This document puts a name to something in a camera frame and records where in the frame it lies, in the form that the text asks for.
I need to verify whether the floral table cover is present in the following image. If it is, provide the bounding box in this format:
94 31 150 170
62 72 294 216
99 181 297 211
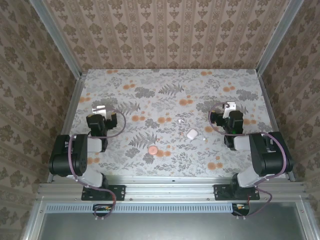
58 68 286 178

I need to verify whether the black connector board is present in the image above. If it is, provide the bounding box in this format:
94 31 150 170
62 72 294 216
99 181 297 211
231 202 251 217
92 203 116 218

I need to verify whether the grey metal sheet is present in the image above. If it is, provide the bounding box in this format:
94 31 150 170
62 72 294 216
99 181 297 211
22 201 320 240

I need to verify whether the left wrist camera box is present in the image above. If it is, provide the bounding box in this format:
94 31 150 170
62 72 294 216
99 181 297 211
91 104 113 118

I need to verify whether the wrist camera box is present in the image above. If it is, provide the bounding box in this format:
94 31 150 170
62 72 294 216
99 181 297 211
91 104 113 118
222 101 237 120

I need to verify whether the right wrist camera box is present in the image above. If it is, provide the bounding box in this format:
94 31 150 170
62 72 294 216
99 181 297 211
222 101 237 120

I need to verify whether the aluminium side rail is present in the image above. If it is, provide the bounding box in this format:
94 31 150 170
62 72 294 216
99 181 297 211
257 73 297 182
47 72 88 183

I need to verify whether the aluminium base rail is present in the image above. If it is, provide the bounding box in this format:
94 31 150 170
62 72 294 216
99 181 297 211
37 174 307 202

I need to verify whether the aluminium corner post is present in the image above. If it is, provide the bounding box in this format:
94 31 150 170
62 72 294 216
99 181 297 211
256 0 305 76
29 0 83 78

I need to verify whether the grey slotted cable duct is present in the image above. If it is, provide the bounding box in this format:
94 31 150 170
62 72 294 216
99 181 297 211
46 202 233 214

